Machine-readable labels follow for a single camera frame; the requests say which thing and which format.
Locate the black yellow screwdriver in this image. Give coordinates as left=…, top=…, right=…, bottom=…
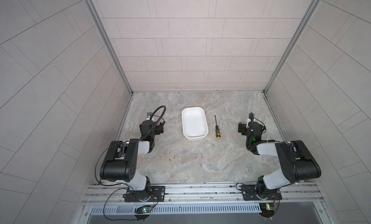
left=214, top=116, right=221, bottom=139

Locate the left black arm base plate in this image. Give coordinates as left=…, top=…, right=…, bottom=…
left=123, top=186, right=166, bottom=203

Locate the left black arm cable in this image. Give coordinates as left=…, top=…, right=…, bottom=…
left=94, top=104, right=167, bottom=222

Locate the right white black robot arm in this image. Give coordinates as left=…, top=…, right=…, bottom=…
left=238, top=112, right=321, bottom=200

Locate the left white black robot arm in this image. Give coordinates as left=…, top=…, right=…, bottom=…
left=100, top=113, right=165, bottom=203

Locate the white vented cable duct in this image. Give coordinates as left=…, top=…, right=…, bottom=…
left=90, top=203, right=262, bottom=215

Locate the white rectangular plastic bin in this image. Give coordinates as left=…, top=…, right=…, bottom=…
left=181, top=107, right=209, bottom=141

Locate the left green circuit board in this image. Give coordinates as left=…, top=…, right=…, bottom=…
left=135, top=205, right=153, bottom=215

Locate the right green circuit board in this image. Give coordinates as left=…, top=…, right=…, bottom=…
left=259, top=203, right=277, bottom=218

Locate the aluminium mounting rail frame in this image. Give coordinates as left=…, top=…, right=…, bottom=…
left=72, top=181, right=335, bottom=224

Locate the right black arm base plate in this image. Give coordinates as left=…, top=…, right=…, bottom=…
left=239, top=184, right=282, bottom=201

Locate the green circuit board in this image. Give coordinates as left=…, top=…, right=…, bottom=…
left=135, top=205, right=153, bottom=215
left=259, top=203, right=277, bottom=218

